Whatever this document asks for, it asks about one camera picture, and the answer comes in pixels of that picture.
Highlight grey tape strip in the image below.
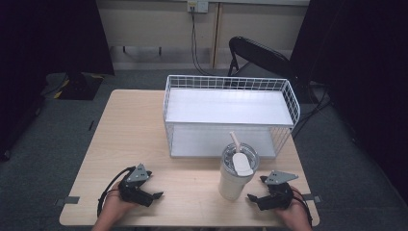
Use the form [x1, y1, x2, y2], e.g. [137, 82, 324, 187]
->
[301, 193, 322, 204]
[53, 195, 81, 207]

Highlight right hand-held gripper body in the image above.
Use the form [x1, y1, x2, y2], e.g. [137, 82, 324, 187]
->
[256, 169, 299, 212]

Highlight person's left hand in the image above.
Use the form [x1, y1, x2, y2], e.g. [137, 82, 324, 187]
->
[101, 190, 140, 223]

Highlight black wall power cable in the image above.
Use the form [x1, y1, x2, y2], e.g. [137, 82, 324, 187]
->
[191, 5, 222, 77]

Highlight black floor cables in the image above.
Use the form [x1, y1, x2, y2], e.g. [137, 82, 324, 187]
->
[291, 81, 336, 140]

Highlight person's right hand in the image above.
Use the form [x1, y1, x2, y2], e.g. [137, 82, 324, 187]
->
[274, 188, 312, 226]

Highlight white wall socket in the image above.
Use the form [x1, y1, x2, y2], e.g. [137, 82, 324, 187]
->
[187, 0, 210, 14]

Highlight white wire shelf rack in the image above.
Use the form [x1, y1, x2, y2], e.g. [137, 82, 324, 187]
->
[162, 74, 302, 159]

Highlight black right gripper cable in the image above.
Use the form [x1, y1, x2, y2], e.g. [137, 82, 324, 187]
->
[291, 186, 315, 227]

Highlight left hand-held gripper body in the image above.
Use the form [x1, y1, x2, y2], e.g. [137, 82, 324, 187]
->
[117, 163, 155, 208]

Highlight black folding chair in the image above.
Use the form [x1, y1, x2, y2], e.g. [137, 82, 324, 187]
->
[226, 36, 304, 89]

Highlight black curtain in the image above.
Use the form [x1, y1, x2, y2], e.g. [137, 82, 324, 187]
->
[0, 0, 115, 162]
[288, 0, 408, 206]

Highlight white tumbler cup with straw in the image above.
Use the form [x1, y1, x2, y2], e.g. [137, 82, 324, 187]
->
[217, 130, 261, 202]

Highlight black stand base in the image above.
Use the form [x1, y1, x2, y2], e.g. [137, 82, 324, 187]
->
[57, 70, 105, 101]

